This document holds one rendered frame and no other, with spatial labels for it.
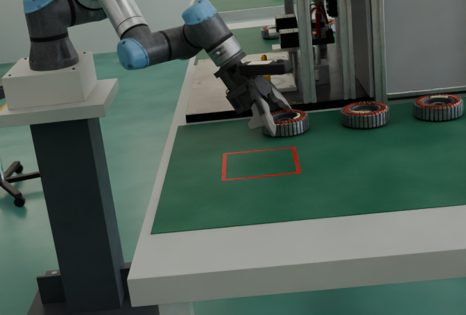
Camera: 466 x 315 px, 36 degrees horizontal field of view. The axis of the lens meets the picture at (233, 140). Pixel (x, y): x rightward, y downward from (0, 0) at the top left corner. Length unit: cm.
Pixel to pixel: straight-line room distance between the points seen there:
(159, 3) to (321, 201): 557
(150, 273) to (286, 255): 21
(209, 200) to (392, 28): 71
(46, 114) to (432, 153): 117
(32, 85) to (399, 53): 108
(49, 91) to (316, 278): 130
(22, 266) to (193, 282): 189
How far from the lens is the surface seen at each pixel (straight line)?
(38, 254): 304
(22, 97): 225
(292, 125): 165
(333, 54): 234
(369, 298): 244
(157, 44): 170
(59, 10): 224
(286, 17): 220
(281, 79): 204
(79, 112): 217
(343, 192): 134
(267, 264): 112
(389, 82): 185
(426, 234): 119
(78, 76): 220
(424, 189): 135
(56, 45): 224
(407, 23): 182
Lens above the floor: 129
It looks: 19 degrees down
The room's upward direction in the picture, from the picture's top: 6 degrees counter-clockwise
